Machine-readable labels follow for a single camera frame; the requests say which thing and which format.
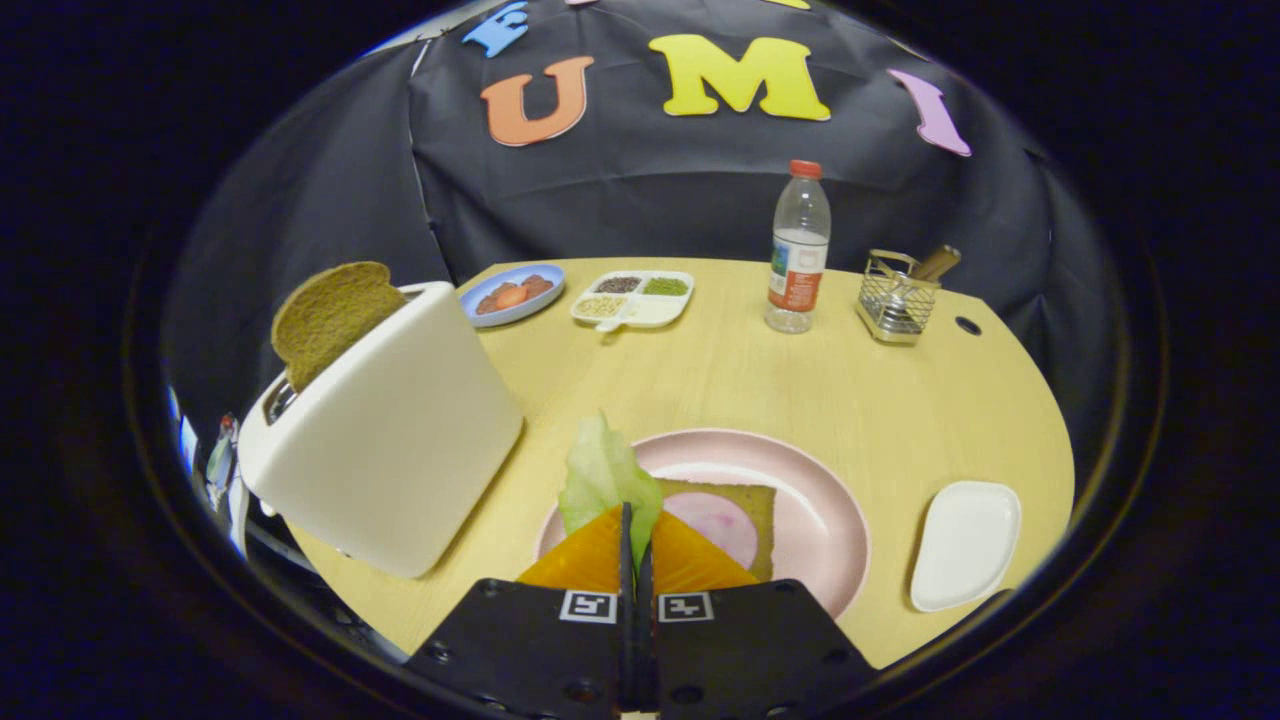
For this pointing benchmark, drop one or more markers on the blue plate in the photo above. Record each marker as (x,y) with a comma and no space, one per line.
(530,312)

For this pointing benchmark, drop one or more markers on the pink ham slice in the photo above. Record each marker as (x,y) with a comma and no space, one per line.
(720,525)

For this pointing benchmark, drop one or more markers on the white toaster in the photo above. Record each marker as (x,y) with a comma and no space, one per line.
(400,450)

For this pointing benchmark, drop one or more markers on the brown sausage slices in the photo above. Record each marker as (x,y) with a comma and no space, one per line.
(538,284)

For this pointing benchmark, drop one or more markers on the brown bread slice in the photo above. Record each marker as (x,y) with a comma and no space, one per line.
(330,315)

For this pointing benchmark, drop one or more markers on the pink plate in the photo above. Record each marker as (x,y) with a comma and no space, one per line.
(810,500)

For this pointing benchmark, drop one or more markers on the clear red-capped plastic bottle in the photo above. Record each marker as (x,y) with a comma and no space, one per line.
(797,270)

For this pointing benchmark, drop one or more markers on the black backdrop cloth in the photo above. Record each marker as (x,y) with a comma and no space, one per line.
(650,200)

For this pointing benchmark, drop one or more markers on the black table grommet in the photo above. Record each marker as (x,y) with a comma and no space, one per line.
(968,326)

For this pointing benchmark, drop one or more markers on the small white plate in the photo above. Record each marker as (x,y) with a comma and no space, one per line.
(965,545)

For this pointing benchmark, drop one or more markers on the green lettuce leaf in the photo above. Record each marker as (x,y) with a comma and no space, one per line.
(605,480)

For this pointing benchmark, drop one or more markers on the orange tomato piece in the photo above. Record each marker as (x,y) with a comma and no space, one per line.
(512,296)

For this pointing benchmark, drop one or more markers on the bread slice under ham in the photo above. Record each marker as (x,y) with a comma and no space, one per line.
(765,540)

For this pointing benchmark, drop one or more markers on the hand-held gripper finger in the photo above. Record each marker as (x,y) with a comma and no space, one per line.
(646,650)
(626,650)

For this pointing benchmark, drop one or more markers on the white divided grain tray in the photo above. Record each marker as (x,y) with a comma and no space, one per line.
(660,310)

